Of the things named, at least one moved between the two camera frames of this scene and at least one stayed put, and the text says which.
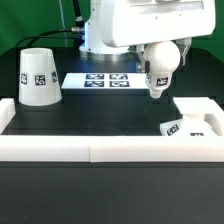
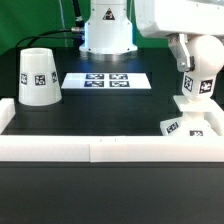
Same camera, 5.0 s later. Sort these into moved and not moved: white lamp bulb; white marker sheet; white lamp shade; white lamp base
Moved: white lamp bulb
Not moved: white lamp base; white marker sheet; white lamp shade
